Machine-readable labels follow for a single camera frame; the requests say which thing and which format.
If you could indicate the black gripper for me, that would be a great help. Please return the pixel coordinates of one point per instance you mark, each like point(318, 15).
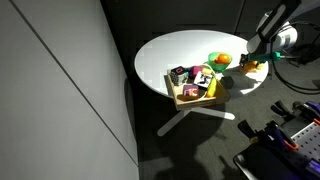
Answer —
point(245, 59)

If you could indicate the orange-yellow lemon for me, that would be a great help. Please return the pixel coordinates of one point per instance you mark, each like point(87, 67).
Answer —
point(250, 66)

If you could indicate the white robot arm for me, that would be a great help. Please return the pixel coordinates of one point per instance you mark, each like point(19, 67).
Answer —
point(278, 26)

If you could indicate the green bowl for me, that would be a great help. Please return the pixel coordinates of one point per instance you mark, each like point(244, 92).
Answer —
point(218, 65)

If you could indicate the small pale yellow fruit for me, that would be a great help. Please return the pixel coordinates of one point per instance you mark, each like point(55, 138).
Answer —
point(259, 65)

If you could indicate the orange fruit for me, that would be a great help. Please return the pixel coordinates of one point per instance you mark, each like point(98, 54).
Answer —
point(223, 58)

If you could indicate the small yellow block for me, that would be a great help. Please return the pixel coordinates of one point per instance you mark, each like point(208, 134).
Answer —
point(206, 70)

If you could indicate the yellow banana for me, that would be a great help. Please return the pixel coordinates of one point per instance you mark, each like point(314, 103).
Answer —
point(211, 87)

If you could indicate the white block with black figure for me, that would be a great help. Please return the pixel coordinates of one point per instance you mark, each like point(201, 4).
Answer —
point(202, 79)

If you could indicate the magenta block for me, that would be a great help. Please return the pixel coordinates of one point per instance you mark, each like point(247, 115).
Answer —
point(196, 70)

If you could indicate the wooden tray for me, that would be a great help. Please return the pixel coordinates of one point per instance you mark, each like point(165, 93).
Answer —
point(200, 100)

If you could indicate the purple block with pink letters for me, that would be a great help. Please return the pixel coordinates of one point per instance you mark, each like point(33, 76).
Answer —
point(190, 90)

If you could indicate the black bag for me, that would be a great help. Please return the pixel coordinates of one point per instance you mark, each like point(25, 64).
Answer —
point(305, 51)

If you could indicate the white table base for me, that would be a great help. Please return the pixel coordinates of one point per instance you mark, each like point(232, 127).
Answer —
point(200, 111)

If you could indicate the black block with pink square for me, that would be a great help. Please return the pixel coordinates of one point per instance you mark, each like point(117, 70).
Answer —
point(178, 75)

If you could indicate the purple spring clamp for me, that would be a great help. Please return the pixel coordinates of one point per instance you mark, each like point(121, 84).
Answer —
point(308, 109)

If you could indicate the purple clamp with orange tip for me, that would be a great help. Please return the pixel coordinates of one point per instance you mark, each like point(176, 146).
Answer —
point(278, 135)

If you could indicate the perforated metal board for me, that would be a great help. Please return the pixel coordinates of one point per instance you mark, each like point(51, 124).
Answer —
point(306, 141)

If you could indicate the black box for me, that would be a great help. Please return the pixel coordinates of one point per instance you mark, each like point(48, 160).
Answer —
point(263, 165)

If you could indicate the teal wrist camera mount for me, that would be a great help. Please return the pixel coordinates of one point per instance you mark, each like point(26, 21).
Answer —
point(265, 56)

